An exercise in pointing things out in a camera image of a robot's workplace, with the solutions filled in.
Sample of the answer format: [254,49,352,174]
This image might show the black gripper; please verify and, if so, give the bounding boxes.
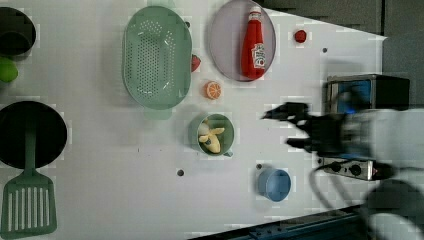
[263,102,344,156]

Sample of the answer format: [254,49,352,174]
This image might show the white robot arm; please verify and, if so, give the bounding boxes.
[264,102,423,240]

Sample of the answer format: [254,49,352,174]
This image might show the green mug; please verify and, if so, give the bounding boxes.
[187,112,235,157]

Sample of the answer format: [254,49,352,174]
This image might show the silver black toaster oven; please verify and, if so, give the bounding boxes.
[321,74,410,181]

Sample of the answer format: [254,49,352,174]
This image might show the blue cup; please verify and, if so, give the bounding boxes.
[257,168,291,202]

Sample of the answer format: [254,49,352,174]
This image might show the red plush ketchup bottle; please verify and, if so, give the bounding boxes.
[241,6,266,80]

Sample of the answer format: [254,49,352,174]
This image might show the small red plush strawberry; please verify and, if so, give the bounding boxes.
[294,30,307,43]

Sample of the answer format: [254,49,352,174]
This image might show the plush orange slice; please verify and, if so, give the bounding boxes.
[204,81,222,100]

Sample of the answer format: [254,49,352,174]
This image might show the green perforated colander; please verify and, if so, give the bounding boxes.
[122,6,192,110]

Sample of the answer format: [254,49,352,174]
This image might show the black round pan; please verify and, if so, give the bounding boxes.
[0,101,68,169]

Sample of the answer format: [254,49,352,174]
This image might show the green slotted spatula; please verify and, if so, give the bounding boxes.
[1,127,57,240]

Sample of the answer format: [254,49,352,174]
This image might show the green plush fruit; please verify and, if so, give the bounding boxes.
[0,57,19,83]

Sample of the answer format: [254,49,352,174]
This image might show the black cylinder container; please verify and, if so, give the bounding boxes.
[0,7,36,56]

